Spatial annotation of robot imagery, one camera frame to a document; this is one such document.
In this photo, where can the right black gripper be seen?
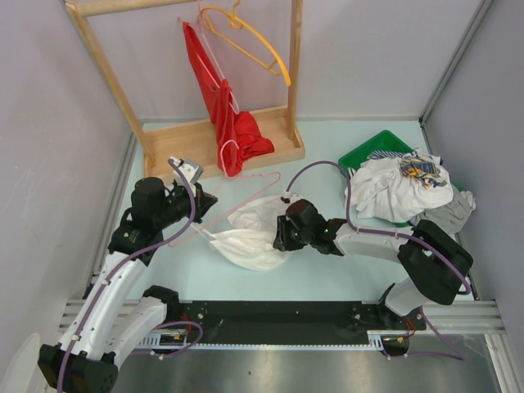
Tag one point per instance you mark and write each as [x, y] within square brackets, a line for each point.
[282, 241]

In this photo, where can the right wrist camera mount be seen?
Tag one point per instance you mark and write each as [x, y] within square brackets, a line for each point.
[292, 198]

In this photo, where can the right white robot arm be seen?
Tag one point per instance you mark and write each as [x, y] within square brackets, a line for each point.
[436, 264]

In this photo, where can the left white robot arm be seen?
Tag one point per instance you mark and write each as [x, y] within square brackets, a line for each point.
[91, 351]

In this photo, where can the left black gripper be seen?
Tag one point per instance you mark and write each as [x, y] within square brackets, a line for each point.
[203, 201]

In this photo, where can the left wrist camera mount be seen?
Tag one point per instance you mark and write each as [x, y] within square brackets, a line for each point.
[185, 169]

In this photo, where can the pink wire hanger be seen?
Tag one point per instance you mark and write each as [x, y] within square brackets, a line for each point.
[230, 187]

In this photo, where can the white printed shirt pile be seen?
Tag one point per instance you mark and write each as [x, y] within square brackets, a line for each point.
[398, 188]

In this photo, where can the green plastic bin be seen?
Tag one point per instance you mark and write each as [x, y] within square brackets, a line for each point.
[384, 144]

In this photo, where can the red tank top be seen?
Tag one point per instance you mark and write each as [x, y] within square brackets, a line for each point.
[237, 134]

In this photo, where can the wooden clothes rack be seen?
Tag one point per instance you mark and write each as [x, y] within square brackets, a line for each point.
[161, 138]

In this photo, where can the yellow hanger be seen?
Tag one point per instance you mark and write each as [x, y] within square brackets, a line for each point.
[229, 25]

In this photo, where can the white tank top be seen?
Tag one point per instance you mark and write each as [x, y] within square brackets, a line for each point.
[249, 241]

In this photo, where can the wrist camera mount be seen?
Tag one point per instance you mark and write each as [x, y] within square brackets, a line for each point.
[292, 198]
[185, 169]

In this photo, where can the pink hanger under red top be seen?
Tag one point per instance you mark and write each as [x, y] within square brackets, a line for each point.
[215, 63]

